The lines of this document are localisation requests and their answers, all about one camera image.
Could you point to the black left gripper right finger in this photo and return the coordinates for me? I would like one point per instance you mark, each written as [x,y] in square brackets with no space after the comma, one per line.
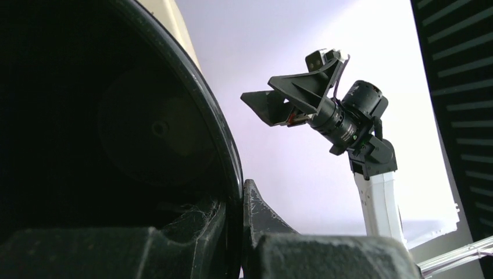
[273,249]

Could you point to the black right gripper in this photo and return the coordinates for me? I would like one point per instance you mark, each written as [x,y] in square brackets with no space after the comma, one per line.
[294,99]

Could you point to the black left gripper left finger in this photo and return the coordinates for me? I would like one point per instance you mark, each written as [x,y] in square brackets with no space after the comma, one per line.
[190,247]

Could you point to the large black plastic bin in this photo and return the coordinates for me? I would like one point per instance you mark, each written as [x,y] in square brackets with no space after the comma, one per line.
[107,122]

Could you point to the cream perforated plastic basket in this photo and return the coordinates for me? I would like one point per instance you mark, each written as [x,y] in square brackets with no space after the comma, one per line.
[169,15]

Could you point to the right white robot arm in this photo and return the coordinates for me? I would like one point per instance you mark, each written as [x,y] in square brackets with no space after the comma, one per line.
[373,164]

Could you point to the black slatted panel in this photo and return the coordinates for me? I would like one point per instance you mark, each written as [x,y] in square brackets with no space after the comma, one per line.
[456,44]

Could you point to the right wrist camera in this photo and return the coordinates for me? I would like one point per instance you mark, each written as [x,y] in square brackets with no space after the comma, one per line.
[317,59]

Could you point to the aluminium frame rail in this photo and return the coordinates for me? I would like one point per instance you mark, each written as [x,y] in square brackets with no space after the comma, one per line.
[457,257]

